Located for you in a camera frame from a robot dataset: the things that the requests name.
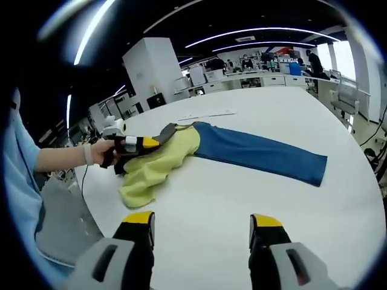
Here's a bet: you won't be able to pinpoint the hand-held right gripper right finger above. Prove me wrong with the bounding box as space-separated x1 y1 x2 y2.
248 213 347 290

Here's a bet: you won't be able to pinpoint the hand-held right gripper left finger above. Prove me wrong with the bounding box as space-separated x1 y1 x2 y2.
63 210 157 290

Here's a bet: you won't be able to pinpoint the yellow blue grey garment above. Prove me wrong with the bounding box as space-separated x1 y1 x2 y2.
119 120 328 209

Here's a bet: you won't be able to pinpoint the person's left hand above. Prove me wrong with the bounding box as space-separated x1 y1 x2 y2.
91 140 118 167

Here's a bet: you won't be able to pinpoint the white metal cabinet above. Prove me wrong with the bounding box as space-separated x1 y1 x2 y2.
89 102 107 128

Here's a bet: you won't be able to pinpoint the white wristband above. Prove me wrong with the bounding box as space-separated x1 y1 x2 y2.
83 145 94 166

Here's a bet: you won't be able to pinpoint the black cabinet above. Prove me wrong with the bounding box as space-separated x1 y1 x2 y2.
146 93 166 110

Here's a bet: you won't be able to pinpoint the ceiling light strip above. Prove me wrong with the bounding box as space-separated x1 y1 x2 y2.
66 94 73 127
211 41 317 52
74 0 117 66
184 27 339 48

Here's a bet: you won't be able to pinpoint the white square pillar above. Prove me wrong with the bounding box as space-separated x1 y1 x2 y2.
122 37 191 111

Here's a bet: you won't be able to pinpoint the person's grey trousers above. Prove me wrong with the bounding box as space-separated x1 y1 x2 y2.
34 175 103 268

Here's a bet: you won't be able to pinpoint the white box appliance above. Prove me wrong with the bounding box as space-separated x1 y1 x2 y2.
189 65 206 87

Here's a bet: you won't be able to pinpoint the person in light blue shirt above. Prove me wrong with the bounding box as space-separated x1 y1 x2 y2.
4 87 76 269

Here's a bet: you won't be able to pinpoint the long white workbench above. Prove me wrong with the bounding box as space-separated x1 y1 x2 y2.
174 71 333 98

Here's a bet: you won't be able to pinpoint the white office chair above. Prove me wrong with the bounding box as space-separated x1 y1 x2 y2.
331 80 360 127

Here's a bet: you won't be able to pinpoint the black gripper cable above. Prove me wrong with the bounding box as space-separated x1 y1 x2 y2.
79 164 89 207

